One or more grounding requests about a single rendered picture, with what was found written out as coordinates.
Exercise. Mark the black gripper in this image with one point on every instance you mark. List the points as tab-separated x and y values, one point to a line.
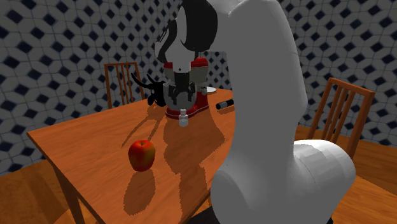
181	80

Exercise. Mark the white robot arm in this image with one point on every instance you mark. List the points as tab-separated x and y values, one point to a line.
263	108

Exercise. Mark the black animal figure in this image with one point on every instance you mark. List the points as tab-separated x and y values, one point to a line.
157	93

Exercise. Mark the red and grey stand mixer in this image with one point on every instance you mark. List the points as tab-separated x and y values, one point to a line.
200	77

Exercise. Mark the small white bottle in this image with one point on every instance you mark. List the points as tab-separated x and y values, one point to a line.
183	118

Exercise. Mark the black marker pen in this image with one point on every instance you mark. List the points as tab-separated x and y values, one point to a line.
225	104

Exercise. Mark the wooden chair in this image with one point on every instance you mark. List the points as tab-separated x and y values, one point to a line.
124	83
341	114

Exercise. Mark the red apple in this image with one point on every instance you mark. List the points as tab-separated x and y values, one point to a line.
141	155

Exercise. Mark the wooden table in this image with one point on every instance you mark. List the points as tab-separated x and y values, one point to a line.
93	133

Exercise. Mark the dark robot stand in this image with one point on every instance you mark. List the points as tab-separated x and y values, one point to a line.
203	217

